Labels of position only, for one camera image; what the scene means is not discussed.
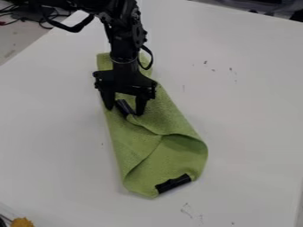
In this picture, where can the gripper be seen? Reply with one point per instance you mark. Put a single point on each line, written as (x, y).
(125, 78)

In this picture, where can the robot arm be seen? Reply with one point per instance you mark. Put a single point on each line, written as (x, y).
(124, 35)

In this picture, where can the green cloth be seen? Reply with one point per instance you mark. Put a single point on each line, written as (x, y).
(158, 153)

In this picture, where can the yellow toy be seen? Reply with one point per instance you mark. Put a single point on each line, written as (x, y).
(22, 223)

